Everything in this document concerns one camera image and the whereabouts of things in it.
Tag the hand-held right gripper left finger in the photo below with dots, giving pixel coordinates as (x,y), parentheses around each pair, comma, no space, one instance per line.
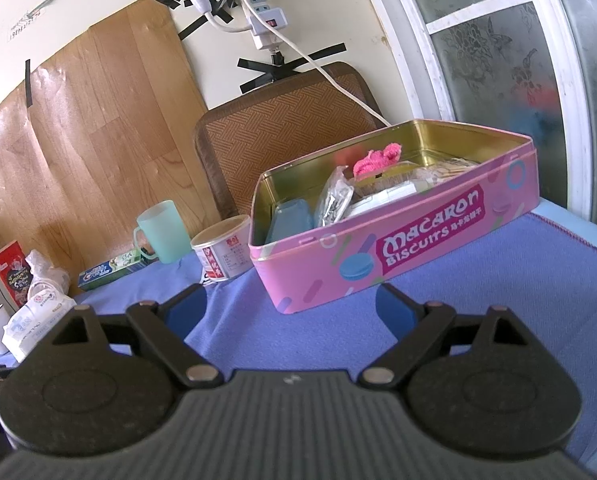
(188,310)

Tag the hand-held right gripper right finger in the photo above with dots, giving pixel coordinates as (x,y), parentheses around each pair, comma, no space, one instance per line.
(393,310)

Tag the pink biscuit tin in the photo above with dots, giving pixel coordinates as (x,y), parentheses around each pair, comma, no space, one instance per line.
(428,240)

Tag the white wipes pack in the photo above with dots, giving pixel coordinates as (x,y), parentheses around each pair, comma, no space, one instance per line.
(388,195)

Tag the blue plastic case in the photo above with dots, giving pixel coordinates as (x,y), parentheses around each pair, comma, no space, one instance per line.
(291,220)

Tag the pink fuzzy socks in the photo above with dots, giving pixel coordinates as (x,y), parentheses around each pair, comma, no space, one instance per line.
(373,162)

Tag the round can with red label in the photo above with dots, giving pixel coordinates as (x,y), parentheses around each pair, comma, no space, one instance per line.
(223,255)

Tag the green plastic cup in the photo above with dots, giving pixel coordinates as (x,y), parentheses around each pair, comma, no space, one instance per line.
(166,235)

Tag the green blue toothpaste box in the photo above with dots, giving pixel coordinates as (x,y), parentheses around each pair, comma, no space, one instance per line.
(108,272)

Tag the blue printed tablecloth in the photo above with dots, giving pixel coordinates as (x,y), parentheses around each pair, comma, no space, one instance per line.
(478,285)

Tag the clear bag of paper plates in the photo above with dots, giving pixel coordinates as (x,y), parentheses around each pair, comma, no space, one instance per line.
(48,275)

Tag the white tissue pack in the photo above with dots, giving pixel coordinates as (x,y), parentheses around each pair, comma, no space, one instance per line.
(33,325)

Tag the red snack bag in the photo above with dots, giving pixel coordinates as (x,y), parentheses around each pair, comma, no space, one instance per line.
(11,270)

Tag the brown woven chair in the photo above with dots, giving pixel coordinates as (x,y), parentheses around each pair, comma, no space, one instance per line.
(278,130)

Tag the wood grain board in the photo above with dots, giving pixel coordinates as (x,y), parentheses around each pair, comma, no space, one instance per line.
(78,135)

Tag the frosted glass window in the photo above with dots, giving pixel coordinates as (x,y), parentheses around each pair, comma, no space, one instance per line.
(478,35)

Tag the white power strip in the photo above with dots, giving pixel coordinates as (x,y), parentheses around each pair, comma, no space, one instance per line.
(263,15)

